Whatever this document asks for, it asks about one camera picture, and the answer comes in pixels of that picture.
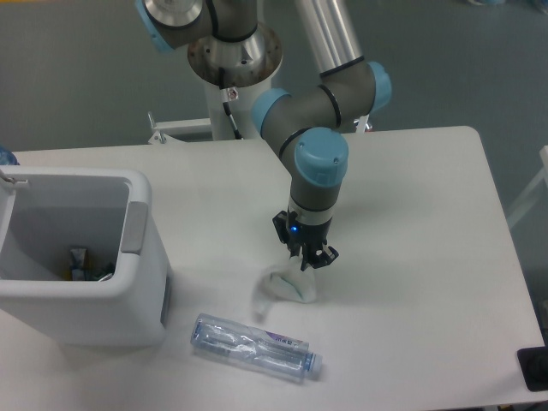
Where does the white trash can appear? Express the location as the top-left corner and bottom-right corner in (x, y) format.
(1, 165), (170, 346)

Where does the white bracket with red caster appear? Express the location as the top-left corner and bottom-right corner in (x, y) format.
(354, 115), (374, 134)

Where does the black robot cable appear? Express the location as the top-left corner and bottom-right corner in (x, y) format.
(217, 66), (245, 140)

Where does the white frame at right edge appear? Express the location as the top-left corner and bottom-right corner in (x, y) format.
(506, 146), (547, 230)

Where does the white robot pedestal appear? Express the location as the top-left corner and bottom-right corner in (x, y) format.
(146, 25), (284, 145)

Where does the black device at table edge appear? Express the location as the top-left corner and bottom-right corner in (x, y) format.
(517, 346), (548, 392)

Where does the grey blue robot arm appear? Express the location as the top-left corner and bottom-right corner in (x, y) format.
(135, 1), (392, 269)

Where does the white paper tissue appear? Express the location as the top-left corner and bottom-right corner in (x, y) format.
(251, 256), (318, 322)

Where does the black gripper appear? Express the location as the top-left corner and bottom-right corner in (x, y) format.
(272, 208), (339, 271)

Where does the crushed clear plastic bottle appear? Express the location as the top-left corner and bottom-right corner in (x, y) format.
(190, 313), (323, 382)

